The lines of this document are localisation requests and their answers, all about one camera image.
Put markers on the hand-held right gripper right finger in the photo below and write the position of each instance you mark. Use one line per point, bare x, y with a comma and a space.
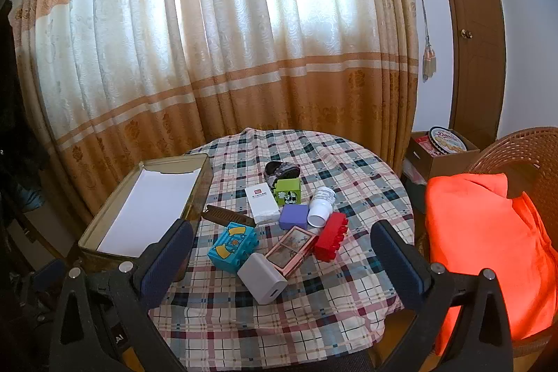
401, 267

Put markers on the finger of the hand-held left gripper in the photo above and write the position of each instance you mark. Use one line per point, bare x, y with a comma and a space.
43, 278

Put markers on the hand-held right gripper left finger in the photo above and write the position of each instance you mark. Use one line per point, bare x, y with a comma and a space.
168, 263

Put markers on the rectangular metal tin box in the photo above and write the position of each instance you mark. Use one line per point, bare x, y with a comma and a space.
93, 239

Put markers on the blue toy block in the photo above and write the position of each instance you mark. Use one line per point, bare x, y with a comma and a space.
231, 248

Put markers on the brown wooden comb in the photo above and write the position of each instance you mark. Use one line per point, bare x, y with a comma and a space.
226, 216

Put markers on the red toy brick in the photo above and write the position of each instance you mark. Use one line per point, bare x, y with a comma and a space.
330, 239

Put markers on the white charger adapter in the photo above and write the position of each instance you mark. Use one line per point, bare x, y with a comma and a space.
261, 278

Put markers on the white plastic bottle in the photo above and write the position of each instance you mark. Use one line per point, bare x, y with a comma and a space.
320, 206

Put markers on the pink makeup palette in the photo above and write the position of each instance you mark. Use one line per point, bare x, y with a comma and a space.
291, 251

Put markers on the purple small box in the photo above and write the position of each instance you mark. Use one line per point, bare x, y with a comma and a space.
293, 217

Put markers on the green toy block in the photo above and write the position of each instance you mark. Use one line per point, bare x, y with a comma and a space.
288, 192

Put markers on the dark patterned hair clip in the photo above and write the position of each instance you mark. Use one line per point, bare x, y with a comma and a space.
281, 171

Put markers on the white paper liner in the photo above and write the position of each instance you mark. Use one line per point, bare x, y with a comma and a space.
148, 210

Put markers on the teal cloth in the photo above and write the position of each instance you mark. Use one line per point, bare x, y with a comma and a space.
30, 197

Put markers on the plaid tablecloth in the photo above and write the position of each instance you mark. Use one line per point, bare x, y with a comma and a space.
305, 319

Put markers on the cardboard box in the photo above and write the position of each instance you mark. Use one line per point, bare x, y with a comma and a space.
453, 165

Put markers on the red packet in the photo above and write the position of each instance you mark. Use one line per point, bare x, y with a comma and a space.
423, 145

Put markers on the round blue cookie tin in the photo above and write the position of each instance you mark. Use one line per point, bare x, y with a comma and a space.
449, 141

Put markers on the black coat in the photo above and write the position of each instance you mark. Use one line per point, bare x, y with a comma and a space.
17, 115

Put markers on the brown wicker chair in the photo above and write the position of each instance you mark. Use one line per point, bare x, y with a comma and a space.
523, 145

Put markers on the cream and orange curtain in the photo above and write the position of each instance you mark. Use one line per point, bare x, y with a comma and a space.
218, 49

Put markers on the curtain tieback tassel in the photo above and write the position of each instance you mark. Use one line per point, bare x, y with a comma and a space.
427, 49

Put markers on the brass door knob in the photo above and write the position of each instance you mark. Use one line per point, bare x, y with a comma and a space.
467, 34

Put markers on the brown wooden door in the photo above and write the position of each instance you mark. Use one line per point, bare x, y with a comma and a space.
475, 27

